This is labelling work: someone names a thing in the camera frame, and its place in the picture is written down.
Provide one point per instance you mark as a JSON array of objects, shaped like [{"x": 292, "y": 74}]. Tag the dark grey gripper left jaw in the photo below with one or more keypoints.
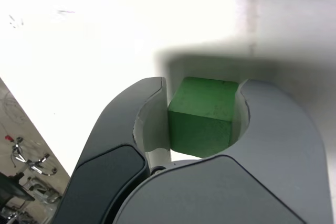
[{"x": 105, "y": 155}]

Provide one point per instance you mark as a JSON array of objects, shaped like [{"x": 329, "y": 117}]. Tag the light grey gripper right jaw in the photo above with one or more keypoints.
[{"x": 262, "y": 182}]

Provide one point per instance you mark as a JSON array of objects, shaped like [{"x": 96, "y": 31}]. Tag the green cube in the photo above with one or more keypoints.
[{"x": 199, "y": 129}]

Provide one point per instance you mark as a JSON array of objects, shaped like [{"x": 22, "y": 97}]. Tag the chrome chair base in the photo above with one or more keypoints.
[{"x": 31, "y": 163}]

